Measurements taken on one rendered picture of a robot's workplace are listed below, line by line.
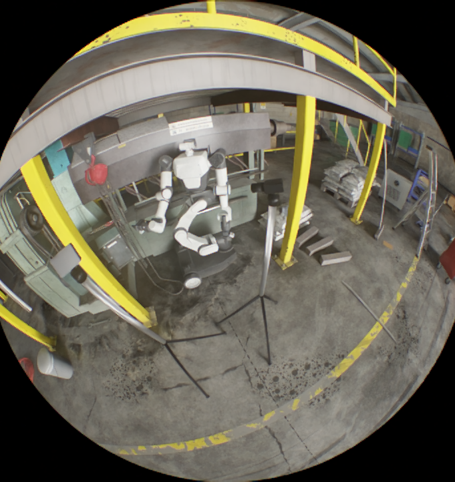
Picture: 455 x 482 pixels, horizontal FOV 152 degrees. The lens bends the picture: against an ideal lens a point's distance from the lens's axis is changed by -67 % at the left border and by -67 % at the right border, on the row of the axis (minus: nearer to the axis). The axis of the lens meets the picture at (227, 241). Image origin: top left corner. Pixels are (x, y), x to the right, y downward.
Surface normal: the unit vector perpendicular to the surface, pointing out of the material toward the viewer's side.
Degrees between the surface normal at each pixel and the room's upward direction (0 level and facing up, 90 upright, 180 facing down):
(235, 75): 90
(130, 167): 90
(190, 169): 90
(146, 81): 90
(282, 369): 0
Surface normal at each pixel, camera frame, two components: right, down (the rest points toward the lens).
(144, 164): 0.42, 0.61
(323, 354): -0.08, -0.72
